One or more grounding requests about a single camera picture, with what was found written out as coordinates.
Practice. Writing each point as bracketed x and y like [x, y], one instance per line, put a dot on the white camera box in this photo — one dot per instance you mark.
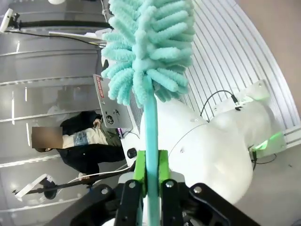
[33, 186]
[7, 20]

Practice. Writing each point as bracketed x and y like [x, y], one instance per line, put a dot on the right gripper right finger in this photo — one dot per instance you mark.
[164, 169]

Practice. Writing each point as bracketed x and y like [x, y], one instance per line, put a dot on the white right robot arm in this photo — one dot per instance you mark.
[200, 153]

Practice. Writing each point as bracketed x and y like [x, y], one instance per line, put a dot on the white slatted platform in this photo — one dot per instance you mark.
[223, 58]

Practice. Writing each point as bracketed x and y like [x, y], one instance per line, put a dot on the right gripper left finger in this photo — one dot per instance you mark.
[139, 169]

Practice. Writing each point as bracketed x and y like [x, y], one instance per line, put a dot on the black round knob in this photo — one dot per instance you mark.
[132, 153]

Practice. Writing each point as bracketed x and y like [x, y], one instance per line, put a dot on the seated person dark jacket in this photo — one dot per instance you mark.
[82, 155]

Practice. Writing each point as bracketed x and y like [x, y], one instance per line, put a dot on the white ceiling lamp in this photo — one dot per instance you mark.
[56, 1]

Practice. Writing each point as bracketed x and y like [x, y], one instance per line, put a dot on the black camera support pole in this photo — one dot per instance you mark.
[70, 186]

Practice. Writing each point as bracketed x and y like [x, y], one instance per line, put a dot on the teal microfibre duster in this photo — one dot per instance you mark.
[150, 131]

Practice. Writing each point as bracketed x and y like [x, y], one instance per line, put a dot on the grey laptop with stickers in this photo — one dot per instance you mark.
[113, 110]

